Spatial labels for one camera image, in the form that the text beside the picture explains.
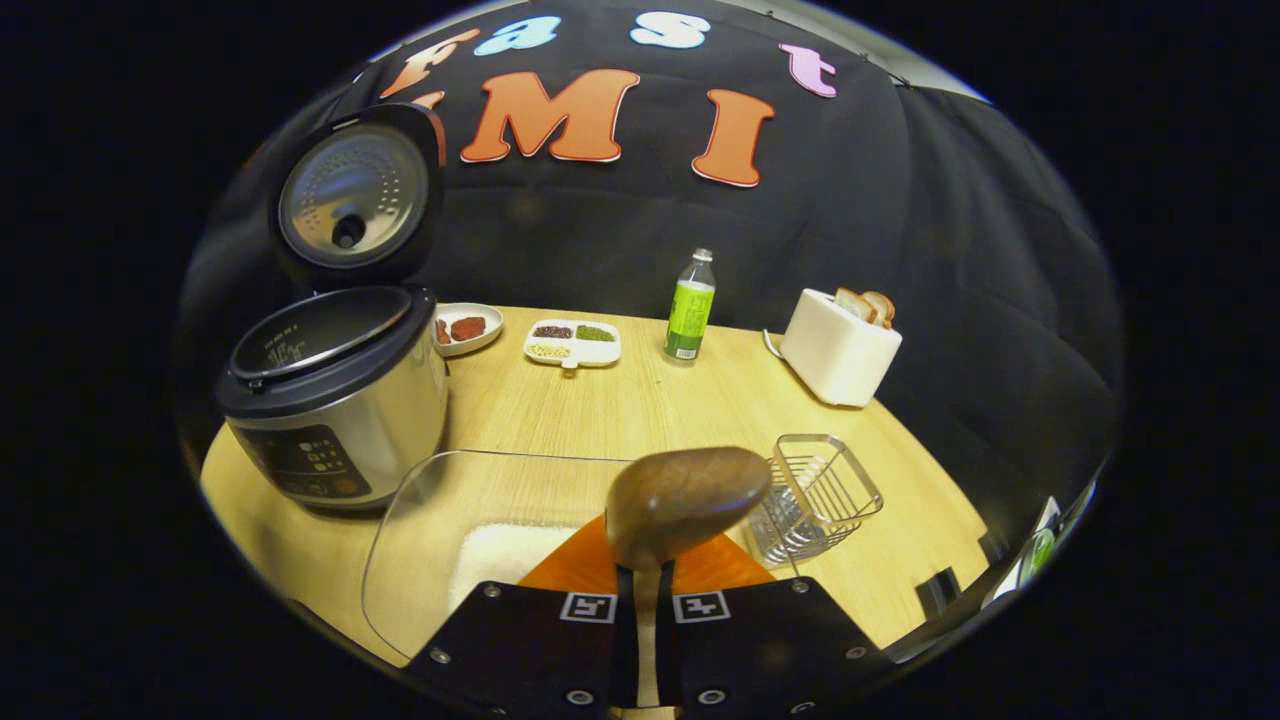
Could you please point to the clear plastic rice container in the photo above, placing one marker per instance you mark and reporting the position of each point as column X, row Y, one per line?
column 440, row 520

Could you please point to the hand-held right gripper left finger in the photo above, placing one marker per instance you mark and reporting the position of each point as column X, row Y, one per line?
column 520, row 650

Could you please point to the black backdrop cloth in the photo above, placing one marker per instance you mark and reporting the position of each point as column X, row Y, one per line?
column 900, row 220

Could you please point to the toast bread slice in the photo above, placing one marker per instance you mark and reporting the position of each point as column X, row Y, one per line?
column 882, row 308
column 855, row 305

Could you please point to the round plate with red meat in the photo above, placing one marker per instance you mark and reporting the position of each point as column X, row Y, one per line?
column 468, row 328

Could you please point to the brown wooden spoon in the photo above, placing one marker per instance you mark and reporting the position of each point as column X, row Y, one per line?
column 680, row 500

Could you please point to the green label plastic bottle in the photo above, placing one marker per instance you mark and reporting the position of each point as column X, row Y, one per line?
column 690, row 315

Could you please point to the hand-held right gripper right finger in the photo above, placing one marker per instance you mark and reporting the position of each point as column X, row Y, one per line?
column 770, row 650

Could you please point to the white divided dish with beans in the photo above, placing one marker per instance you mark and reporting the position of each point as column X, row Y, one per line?
column 572, row 343

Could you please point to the black and silver rice cooker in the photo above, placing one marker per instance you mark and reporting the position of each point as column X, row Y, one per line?
column 340, row 400

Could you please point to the white toaster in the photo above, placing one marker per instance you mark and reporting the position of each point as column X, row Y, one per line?
column 835, row 355

